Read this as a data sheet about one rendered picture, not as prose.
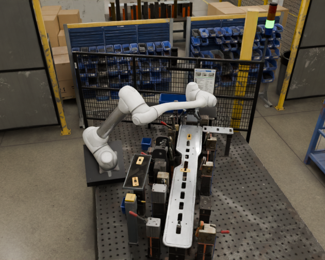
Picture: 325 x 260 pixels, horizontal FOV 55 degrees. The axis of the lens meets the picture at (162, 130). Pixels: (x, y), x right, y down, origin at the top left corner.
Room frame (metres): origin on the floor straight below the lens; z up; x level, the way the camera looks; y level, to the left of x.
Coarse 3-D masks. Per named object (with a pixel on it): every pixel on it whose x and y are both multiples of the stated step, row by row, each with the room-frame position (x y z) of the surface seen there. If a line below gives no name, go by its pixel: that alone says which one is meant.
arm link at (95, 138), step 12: (120, 96) 2.03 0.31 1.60; (132, 96) 2.00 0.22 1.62; (120, 108) 2.01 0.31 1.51; (132, 108) 1.95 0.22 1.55; (108, 120) 2.07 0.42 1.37; (120, 120) 2.05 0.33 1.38; (84, 132) 2.19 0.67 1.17; (96, 132) 2.13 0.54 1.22; (108, 132) 2.08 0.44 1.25; (96, 144) 2.08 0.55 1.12
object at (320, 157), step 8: (320, 112) 3.16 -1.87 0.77; (320, 120) 3.12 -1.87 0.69; (320, 128) 3.13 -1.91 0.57; (312, 136) 3.17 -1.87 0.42; (312, 144) 3.12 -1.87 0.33; (312, 152) 3.13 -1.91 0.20; (320, 152) 3.16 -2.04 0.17; (304, 160) 3.16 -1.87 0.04; (320, 160) 3.00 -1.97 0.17; (320, 168) 2.87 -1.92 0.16
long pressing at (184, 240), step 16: (192, 128) 2.50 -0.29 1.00; (176, 144) 2.24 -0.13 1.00; (192, 144) 2.24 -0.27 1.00; (192, 160) 2.02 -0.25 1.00; (176, 176) 1.83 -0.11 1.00; (192, 176) 1.83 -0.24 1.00; (176, 192) 1.65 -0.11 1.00; (192, 192) 1.65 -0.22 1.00; (176, 208) 1.50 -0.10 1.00; (192, 208) 1.50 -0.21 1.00; (176, 224) 1.36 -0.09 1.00; (192, 224) 1.37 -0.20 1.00; (176, 240) 1.24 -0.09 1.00
